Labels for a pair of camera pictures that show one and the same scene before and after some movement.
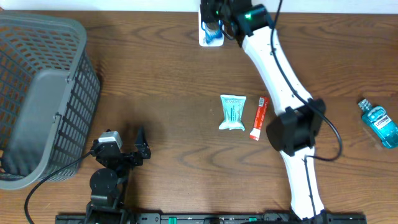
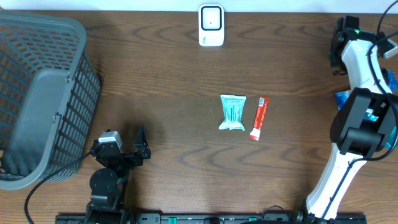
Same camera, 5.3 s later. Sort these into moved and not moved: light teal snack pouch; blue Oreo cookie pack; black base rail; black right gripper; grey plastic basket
Moved: blue Oreo cookie pack; black right gripper
Not moved: light teal snack pouch; grey plastic basket; black base rail
